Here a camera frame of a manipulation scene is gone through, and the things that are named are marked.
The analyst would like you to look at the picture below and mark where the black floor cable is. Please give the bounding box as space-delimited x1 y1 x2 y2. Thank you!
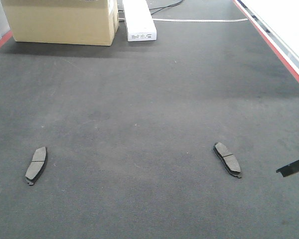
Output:
149 0 185 15

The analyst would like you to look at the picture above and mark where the long white box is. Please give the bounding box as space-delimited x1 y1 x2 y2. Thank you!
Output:
122 0 157 42

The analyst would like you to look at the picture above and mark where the grey brake pad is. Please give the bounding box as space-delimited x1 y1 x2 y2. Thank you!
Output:
213 142 242 178
25 146 48 186

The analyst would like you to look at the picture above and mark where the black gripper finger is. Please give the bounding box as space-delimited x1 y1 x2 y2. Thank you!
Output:
276 160 299 177

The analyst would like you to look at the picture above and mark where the cardboard box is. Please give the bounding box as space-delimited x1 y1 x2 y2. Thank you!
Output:
1 0 119 46

